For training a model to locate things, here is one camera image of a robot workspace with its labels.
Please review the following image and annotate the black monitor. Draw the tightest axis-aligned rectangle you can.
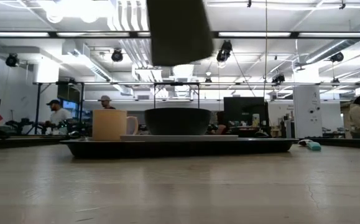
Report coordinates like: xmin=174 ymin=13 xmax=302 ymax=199
xmin=223 ymin=96 xmax=270 ymax=127

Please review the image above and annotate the black plastic tray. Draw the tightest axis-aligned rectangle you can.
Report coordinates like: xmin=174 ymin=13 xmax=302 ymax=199
xmin=60 ymin=136 xmax=299 ymax=159

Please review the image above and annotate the spoon with green handle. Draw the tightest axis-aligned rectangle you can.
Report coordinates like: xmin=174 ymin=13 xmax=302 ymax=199
xmin=297 ymin=139 xmax=322 ymax=152

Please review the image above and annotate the grey cloth napkin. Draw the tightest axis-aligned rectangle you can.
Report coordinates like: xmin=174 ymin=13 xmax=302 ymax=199
xmin=146 ymin=0 xmax=215 ymax=67

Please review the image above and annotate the white air duct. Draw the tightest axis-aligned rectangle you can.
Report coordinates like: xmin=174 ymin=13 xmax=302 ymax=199
xmin=62 ymin=42 xmax=134 ymax=96

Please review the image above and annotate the black metal table frame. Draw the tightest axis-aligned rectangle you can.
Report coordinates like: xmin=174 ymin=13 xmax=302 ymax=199
xmin=0 ymin=135 xmax=360 ymax=151

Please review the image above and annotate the black ceiling camera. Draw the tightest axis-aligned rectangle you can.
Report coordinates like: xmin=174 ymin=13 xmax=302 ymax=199
xmin=329 ymin=51 xmax=344 ymax=63
xmin=110 ymin=48 xmax=124 ymax=63
xmin=4 ymin=52 xmax=21 ymax=68
xmin=271 ymin=73 xmax=286 ymax=85
xmin=216 ymin=39 xmax=233 ymax=63

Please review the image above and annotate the white pillar cabinet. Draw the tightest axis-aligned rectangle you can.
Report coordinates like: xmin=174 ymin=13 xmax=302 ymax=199
xmin=292 ymin=85 xmax=323 ymax=139

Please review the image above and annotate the black overhead beam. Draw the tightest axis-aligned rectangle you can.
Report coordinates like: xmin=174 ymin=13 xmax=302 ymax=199
xmin=0 ymin=30 xmax=360 ymax=39

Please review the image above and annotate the black rig frame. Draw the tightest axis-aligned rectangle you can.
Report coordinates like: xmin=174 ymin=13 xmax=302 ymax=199
xmin=33 ymin=81 xmax=86 ymax=135

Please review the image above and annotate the orange cup with handle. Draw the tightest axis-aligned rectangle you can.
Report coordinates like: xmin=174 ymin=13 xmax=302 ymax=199
xmin=91 ymin=109 xmax=139 ymax=142

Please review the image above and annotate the dark green bowl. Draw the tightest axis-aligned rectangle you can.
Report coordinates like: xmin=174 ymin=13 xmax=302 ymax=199
xmin=144 ymin=107 xmax=213 ymax=136

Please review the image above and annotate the white round plate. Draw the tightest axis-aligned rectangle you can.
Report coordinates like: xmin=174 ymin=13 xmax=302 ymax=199
xmin=119 ymin=134 xmax=239 ymax=142

